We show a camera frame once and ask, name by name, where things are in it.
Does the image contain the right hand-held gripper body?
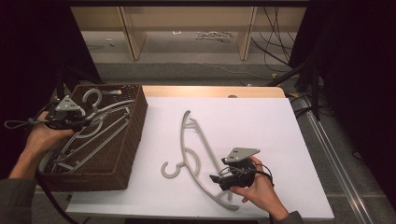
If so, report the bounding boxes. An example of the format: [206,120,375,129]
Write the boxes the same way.
[218,147,262,192]

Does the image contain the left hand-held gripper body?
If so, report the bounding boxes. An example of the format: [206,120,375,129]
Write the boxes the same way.
[46,94,86,131]

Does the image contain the grey plastic clothes hanger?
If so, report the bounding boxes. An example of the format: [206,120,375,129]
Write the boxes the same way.
[73,88,135,141]
[46,119,133,175]
[161,109,241,212]

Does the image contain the brown wicker basket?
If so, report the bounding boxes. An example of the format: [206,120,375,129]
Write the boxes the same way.
[37,83,149,192]

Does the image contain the person's left hand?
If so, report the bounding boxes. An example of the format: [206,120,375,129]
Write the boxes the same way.
[25,111,76,161]

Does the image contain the person's right hand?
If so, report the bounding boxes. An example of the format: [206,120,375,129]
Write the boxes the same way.
[229,155,287,217]

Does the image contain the white table cover sheet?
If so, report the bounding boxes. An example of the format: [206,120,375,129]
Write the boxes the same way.
[65,96,335,222]

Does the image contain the light wooden table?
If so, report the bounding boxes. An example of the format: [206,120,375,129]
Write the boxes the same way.
[141,85,287,99]

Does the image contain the beige wooden shelf unit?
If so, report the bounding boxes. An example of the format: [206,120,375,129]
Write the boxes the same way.
[70,6,308,62]

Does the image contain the right hand-held gripper cable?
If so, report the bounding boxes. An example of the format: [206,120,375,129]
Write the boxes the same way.
[219,163,276,189]

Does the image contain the hand-held gripper cable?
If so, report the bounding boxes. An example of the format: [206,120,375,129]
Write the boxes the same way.
[4,102,80,224]
[219,163,276,189]

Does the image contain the left hand-held gripper cable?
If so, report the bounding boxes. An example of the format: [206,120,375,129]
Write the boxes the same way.
[4,102,80,224]

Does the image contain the thin white floor cable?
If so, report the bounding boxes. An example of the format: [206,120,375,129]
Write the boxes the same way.
[139,59,273,79]

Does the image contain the metal floor rail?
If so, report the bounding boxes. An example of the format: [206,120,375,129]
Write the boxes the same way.
[298,95,376,224]

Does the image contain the bundle of black floor cables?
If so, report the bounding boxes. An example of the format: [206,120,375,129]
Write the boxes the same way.
[250,6,297,73]

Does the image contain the white chain-like floor object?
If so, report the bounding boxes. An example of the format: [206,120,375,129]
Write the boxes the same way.
[195,30,233,42]

